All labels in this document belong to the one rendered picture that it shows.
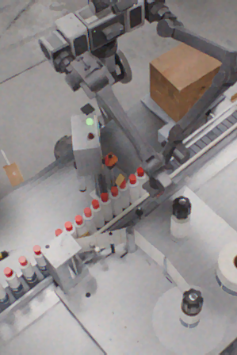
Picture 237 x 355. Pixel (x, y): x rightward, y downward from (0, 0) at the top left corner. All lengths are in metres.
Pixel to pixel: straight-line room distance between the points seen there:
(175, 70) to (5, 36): 2.25
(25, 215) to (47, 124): 1.46
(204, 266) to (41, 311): 0.74
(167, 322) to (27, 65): 2.69
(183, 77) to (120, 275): 1.01
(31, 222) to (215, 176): 0.94
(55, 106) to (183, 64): 1.57
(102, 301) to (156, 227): 0.43
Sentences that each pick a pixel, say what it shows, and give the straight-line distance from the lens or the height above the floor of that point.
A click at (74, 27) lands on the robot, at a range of 2.44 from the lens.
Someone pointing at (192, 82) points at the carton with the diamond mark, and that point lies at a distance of 2.74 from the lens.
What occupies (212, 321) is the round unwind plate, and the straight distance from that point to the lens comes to 2.39.
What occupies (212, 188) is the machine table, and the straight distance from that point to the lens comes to 2.73.
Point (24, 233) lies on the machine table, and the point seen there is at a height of 0.83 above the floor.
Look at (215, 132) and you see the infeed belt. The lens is 2.86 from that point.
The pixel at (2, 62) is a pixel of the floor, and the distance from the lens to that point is 4.55.
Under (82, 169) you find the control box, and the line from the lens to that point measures 2.20.
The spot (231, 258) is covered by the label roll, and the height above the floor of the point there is 1.02.
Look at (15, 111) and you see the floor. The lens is 4.19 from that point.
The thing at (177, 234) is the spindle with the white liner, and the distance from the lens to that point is 2.47.
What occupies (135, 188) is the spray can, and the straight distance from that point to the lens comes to 2.49.
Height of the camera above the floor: 3.17
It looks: 58 degrees down
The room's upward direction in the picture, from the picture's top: 6 degrees counter-clockwise
